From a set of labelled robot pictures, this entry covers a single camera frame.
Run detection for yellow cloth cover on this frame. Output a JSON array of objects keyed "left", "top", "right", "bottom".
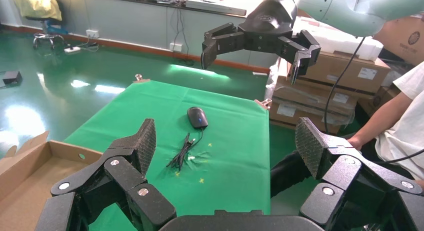
[{"left": 12, "top": 0, "right": 79, "bottom": 22}]

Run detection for swivel stool with chrome base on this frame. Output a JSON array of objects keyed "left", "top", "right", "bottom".
[{"left": 25, "top": 16, "right": 69, "bottom": 51}]

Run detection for silver table clamp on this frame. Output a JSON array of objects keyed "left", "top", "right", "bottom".
[
  {"left": 254, "top": 98, "right": 273, "bottom": 111},
  {"left": 133, "top": 73, "right": 151, "bottom": 84}
]

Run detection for person leg black trousers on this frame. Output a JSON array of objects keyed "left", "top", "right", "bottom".
[{"left": 270, "top": 150, "right": 314, "bottom": 199}]

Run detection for black hanging wall cables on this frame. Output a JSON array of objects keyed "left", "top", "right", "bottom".
[{"left": 170, "top": 7, "right": 196, "bottom": 66}]

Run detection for labelled brown carton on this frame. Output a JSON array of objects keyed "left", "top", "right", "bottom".
[{"left": 286, "top": 50, "right": 392, "bottom": 95}]

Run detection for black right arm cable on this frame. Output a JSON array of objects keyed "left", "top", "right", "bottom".
[{"left": 323, "top": 36, "right": 367, "bottom": 135}]

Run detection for plastic wrapped carton stack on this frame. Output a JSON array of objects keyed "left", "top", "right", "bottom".
[{"left": 268, "top": 57, "right": 360, "bottom": 135}]

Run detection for bare person forearm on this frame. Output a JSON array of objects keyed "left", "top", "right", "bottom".
[{"left": 356, "top": 91, "right": 410, "bottom": 148}]

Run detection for small brown carton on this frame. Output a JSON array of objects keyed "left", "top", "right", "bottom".
[{"left": 357, "top": 85, "right": 402, "bottom": 118}]

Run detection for brown carton with round logo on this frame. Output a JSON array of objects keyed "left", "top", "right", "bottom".
[{"left": 372, "top": 14, "right": 424, "bottom": 66}]

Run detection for bare person hand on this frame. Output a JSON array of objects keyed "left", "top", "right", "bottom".
[{"left": 346, "top": 136, "right": 364, "bottom": 152}]

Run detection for small black box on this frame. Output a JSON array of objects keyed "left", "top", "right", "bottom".
[{"left": 1, "top": 70, "right": 23, "bottom": 86}]

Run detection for person torso white shirt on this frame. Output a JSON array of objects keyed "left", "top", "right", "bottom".
[{"left": 374, "top": 62, "right": 424, "bottom": 181}]

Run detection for white foam block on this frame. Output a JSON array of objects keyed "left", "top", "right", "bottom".
[{"left": 291, "top": 15, "right": 384, "bottom": 62}]

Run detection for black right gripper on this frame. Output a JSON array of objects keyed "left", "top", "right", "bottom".
[{"left": 200, "top": 0, "right": 322, "bottom": 86}]

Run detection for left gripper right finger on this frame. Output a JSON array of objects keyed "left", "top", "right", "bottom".
[{"left": 294, "top": 116, "right": 424, "bottom": 231}]

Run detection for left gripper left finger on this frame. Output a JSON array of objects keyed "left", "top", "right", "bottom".
[{"left": 34, "top": 118, "right": 177, "bottom": 231}]

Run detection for dark long desk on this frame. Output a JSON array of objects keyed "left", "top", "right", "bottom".
[{"left": 77, "top": 0, "right": 248, "bottom": 18}]

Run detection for green table cloth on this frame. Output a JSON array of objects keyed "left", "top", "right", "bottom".
[{"left": 63, "top": 79, "right": 272, "bottom": 231}]

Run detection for open brown cardboard box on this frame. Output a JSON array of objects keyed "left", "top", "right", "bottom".
[{"left": 0, "top": 130, "right": 104, "bottom": 231}]

